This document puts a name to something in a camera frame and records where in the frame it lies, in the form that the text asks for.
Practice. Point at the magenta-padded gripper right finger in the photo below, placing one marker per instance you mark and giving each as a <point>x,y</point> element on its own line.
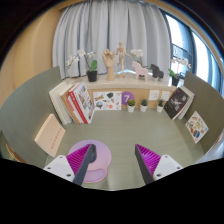
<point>166,165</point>

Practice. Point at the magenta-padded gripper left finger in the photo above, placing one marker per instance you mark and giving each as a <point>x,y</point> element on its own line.
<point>60,166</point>

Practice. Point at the lilac round mouse pad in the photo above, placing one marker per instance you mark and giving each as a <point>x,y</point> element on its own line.
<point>101,156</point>

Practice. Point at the beige booklet with red text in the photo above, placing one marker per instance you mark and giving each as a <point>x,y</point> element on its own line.
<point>50,135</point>

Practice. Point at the food sticker sheet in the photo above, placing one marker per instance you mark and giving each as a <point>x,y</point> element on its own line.
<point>196,126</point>

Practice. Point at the white book with red label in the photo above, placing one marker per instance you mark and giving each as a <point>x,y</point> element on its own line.
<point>74,111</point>

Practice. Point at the small succulent in white pot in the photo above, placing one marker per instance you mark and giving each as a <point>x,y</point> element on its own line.
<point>131,108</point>
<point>160,108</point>
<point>144,108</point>

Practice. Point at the kraft brown book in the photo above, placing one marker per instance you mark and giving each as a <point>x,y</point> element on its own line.
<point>68,106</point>

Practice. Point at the black book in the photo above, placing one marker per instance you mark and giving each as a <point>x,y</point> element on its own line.
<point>176,103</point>

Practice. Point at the thick white book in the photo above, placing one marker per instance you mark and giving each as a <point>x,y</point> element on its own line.
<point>58,103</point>

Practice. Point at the red-spined book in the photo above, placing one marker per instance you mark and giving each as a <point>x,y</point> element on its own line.
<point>78,105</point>

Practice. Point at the picture-covered book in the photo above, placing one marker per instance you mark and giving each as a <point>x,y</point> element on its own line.
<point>87,101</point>

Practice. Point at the purple round number sticker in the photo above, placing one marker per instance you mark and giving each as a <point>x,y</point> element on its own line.
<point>126,96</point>

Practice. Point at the white sticker sheet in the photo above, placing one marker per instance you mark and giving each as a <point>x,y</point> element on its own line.
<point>106,100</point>

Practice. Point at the white orchid in black pot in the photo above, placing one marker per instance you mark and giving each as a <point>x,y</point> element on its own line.
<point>175,81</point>
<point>92,76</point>
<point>136,52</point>

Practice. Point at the light wooden ledge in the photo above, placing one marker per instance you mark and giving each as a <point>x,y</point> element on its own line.
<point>133,84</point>

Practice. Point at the dark wooden horse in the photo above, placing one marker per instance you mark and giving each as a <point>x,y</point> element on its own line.
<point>156,71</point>

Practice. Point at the pink wooden horse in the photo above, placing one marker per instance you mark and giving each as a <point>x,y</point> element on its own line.
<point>140,70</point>

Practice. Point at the wooden hand model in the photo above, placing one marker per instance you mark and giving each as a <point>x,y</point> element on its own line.
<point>109,65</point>

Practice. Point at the wooden artist mannequin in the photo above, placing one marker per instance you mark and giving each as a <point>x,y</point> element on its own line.
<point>121,58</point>

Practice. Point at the grey curtain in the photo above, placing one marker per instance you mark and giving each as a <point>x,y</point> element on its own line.
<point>113,26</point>

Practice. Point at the window with dark frame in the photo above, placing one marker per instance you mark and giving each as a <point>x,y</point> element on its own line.
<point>200,56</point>

